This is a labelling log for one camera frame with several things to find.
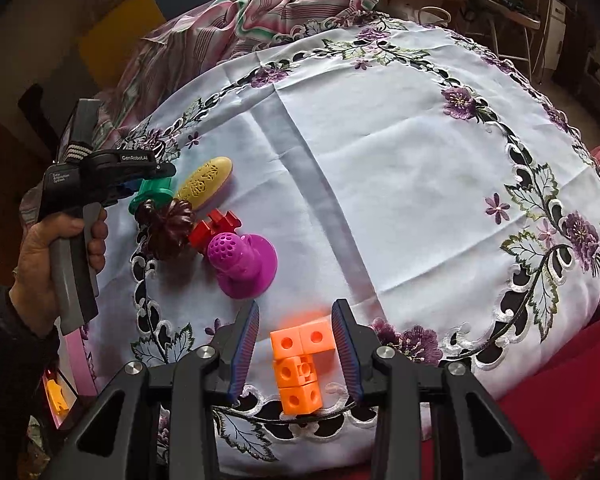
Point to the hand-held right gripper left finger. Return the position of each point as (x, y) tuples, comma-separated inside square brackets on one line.
[(245, 345)]

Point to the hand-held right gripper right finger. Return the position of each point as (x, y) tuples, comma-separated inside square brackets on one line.
[(345, 345)]

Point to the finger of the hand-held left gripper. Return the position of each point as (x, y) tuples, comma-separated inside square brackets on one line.
[(160, 170), (127, 191)]

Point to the green plastic stamp toy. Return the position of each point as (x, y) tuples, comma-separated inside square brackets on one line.
[(155, 191)]

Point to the yellow oval toy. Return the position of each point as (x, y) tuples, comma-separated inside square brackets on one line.
[(205, 180)]

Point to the orange cube block toy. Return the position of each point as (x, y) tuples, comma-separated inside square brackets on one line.
[(295, 360)]

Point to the dark brown pumpkin toy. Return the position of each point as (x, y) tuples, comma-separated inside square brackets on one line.
[(165, 230)]

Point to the purple perforated toy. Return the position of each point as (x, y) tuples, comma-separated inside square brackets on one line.
[(245, 270)]

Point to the red puzzle piece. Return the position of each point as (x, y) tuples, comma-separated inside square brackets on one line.
[(215, 227)]

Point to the pink cardboard box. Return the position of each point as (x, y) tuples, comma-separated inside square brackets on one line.
[(77, 360)]

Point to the orange tag toy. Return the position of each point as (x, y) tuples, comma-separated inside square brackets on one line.
[(56, 396)]

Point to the person's left forearm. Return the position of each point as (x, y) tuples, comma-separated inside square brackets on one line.
[(10, 360)]

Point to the person's left hand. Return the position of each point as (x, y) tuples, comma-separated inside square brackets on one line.
[(30, 270)]

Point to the black rolled mat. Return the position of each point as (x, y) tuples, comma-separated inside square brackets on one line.
[(35, 110)]

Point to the grey yellow blue headboard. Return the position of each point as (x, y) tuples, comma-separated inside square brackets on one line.
[(115, 40)]

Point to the white embroidered tablecloth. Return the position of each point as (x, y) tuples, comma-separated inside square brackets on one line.
[(380, 185)]

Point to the pink striped blanket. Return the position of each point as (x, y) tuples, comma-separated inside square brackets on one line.
[(260, 15)]

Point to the red cloth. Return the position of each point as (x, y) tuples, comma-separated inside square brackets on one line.
[(555, 410)]

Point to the white cup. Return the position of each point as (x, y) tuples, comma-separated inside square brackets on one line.
[(432, 14)]

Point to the wooden side table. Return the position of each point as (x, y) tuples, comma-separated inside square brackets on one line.
[(505, 7)]

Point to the white appliance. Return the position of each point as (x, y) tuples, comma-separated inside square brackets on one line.
[(558, 25)]

